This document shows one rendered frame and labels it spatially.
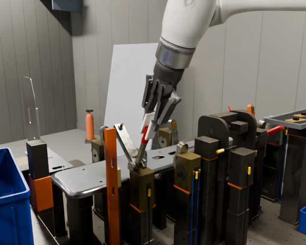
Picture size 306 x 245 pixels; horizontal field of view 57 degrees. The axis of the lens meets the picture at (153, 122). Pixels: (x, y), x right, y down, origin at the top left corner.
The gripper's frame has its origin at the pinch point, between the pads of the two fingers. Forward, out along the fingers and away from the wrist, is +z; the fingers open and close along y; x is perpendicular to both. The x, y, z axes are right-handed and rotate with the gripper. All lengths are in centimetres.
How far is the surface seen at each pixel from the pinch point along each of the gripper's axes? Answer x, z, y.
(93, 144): -2.7, 33.8, 30.7
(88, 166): 6.6, 30.6, 16.8
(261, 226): -53, 41, -29
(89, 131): -146, 247, 272
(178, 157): -14.7, 13.5, -3.6
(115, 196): 9.4, 20.5, -5.4
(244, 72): -221, 50, 109
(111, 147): 10.2, 6.8, 1.4
